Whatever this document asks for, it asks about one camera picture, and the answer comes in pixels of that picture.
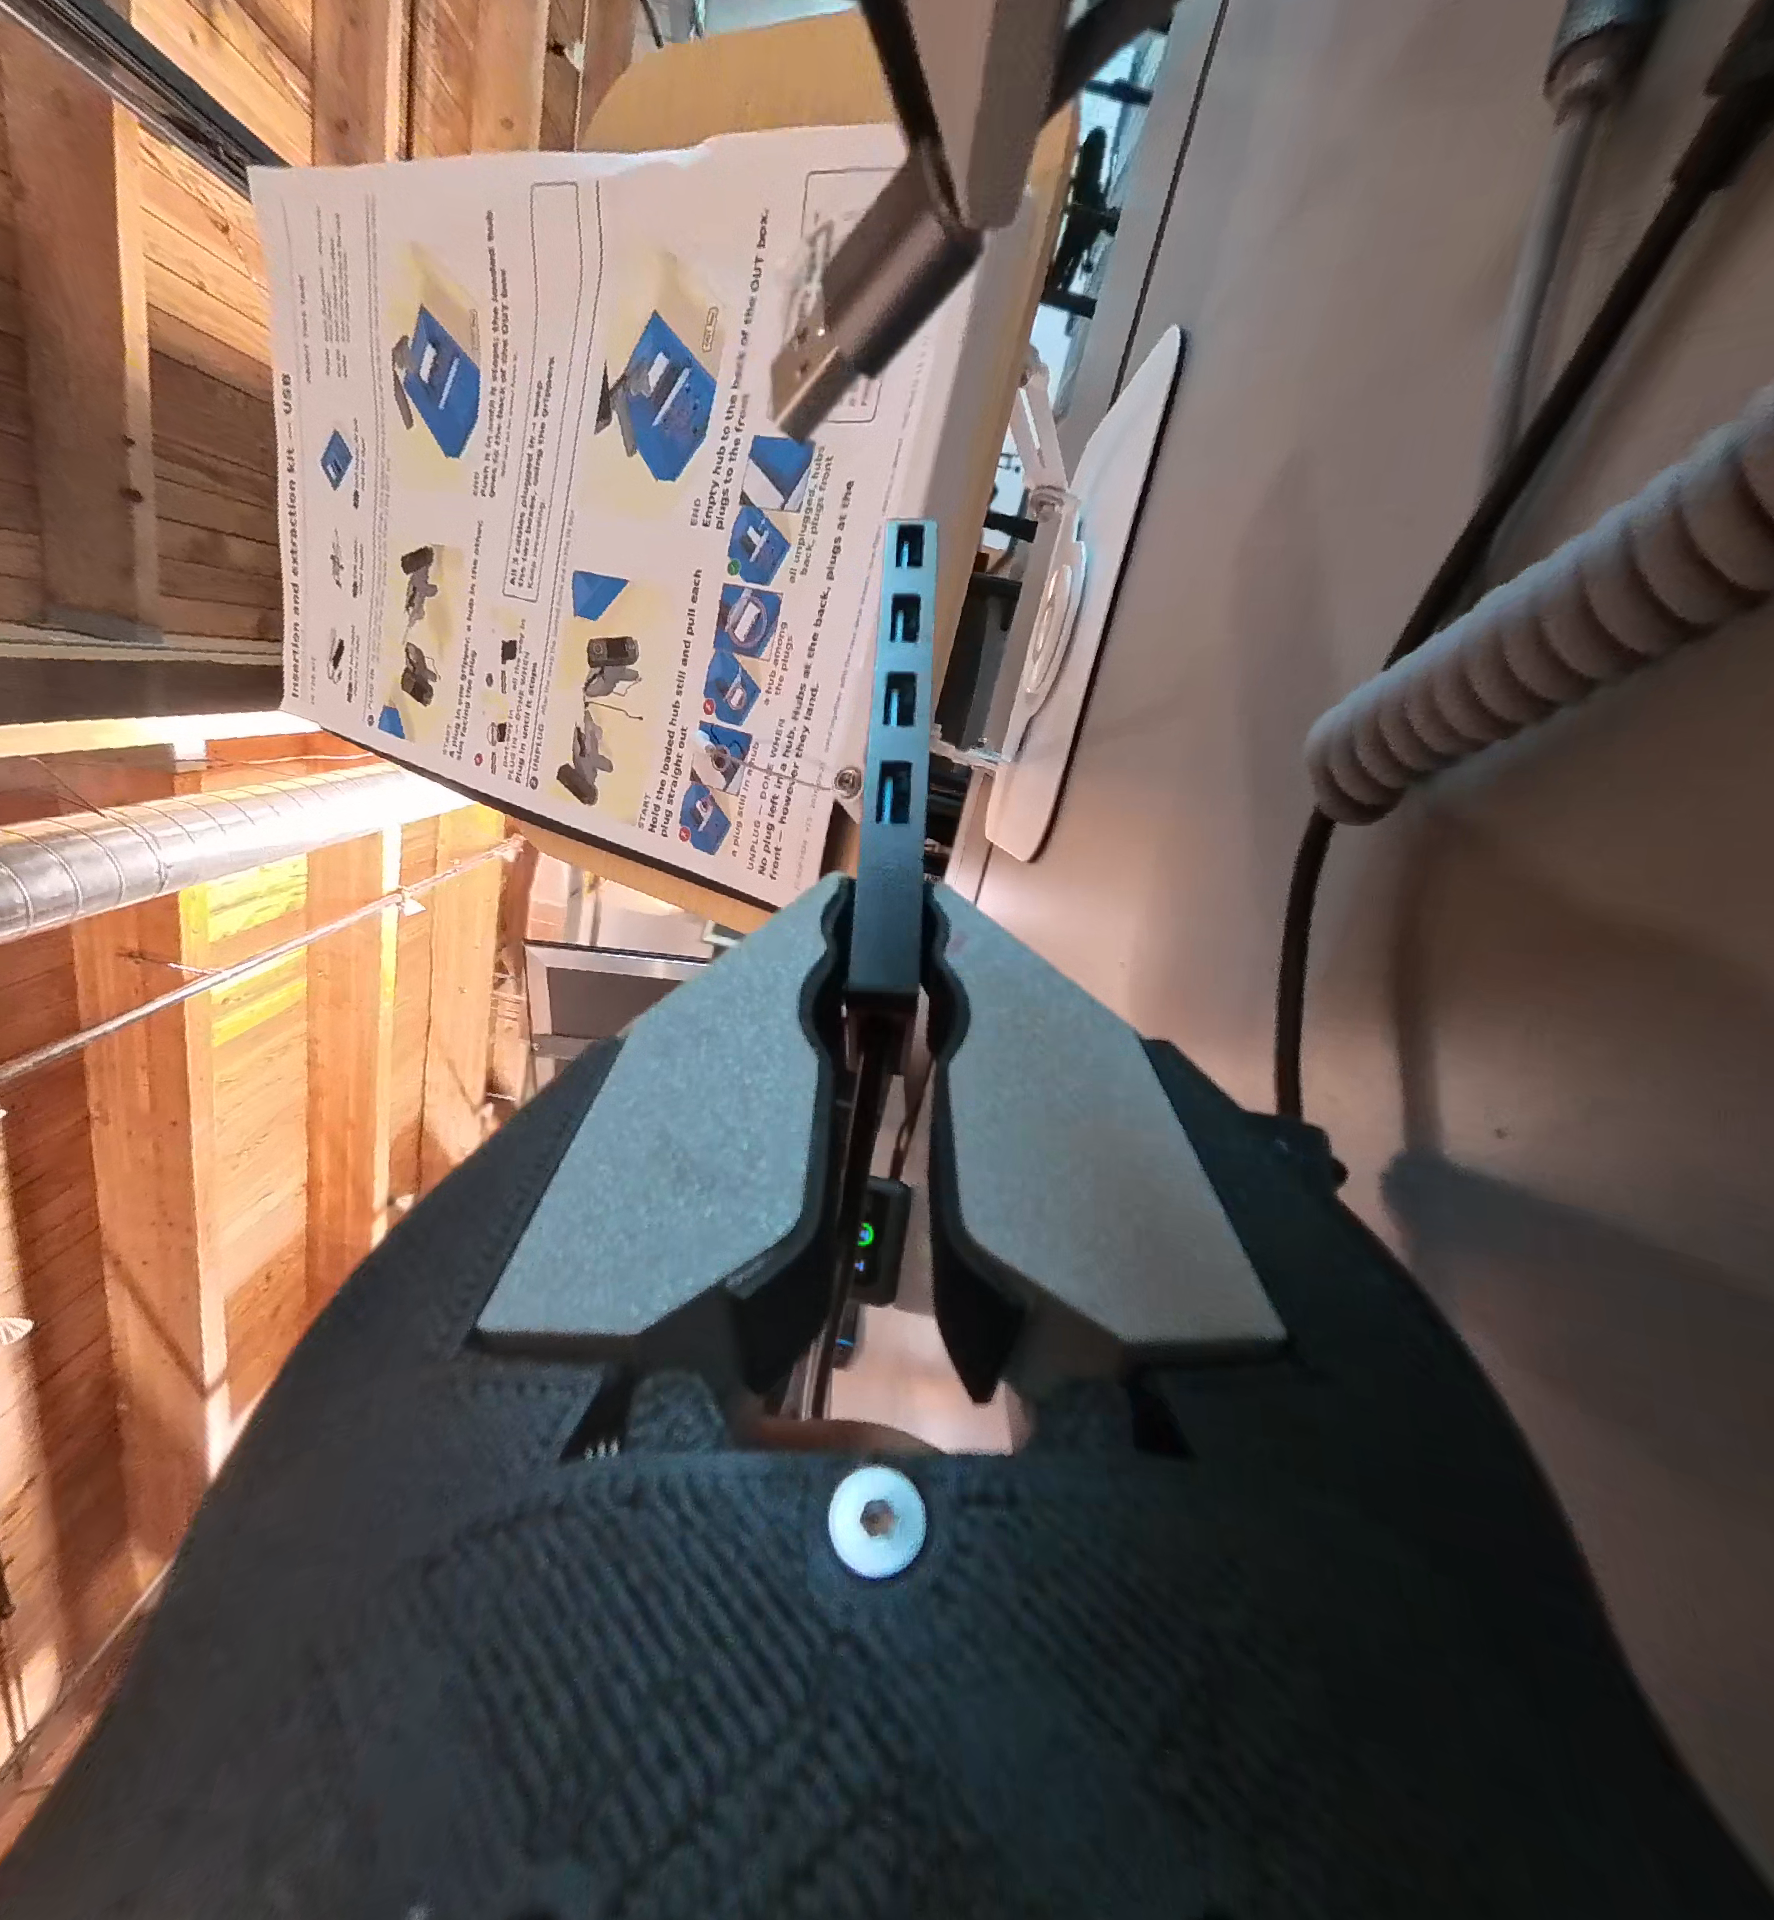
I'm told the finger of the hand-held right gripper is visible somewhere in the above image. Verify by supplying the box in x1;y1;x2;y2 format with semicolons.
860;0;1087;230

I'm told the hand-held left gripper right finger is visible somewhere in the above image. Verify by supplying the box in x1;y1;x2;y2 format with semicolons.
923;884;1292;1403

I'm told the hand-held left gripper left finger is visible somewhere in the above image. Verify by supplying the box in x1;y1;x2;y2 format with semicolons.
475;875;848;1395

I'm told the grey usb cable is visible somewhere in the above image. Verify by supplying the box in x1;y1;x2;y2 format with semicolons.
763;153;983;439

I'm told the black usb hub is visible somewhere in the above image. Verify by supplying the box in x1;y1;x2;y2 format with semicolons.
838;517;945;1009

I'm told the small device with screen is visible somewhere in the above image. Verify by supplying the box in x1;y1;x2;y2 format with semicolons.
838;1178;913;1300

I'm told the wooden display board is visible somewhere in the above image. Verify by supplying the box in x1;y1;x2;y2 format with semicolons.
504;0;1087;903

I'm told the white stand base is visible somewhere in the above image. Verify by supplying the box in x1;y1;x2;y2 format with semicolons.
983;325;1189;865

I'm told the printed instruction sheet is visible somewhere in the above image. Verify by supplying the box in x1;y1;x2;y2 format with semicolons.
246;121;1042;911

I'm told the thin black cable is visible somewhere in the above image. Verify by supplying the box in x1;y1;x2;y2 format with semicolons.
1270;809;1349;1130

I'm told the light grey cable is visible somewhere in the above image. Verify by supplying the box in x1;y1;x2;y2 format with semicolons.
1485;0;1634;458

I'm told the silver ventilation duct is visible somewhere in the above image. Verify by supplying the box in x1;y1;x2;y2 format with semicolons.
0;777;495;967

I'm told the black cable with plug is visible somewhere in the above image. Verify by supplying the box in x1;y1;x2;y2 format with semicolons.
1421;0;1774;667

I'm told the white coiled cable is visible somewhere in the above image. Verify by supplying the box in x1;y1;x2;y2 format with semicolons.
1303;310;1774;826

